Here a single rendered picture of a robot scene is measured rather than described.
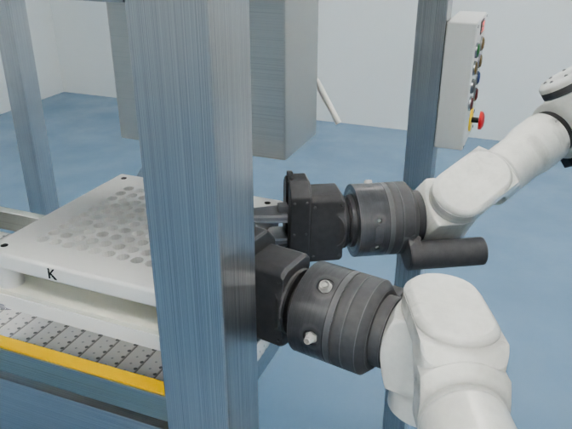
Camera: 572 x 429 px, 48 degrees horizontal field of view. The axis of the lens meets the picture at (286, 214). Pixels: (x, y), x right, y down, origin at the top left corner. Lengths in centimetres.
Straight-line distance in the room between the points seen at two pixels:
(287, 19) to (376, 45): 360
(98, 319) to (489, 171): 47
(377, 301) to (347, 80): 385
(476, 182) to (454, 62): 61
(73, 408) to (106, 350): 8
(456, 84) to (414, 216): 65
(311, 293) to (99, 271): 22
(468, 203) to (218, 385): 38
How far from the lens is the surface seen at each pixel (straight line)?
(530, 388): 214
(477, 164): 80
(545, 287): 267
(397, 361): 55
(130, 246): 71
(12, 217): 109
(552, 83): 92
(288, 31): 69
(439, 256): 77
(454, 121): 139
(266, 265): 59
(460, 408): 46
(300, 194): 72
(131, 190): 85
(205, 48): 41
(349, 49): 433
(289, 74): 70
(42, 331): 85
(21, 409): 81
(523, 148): 87
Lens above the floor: 130
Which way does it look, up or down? 25 degrees down
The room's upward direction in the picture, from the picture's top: straight up
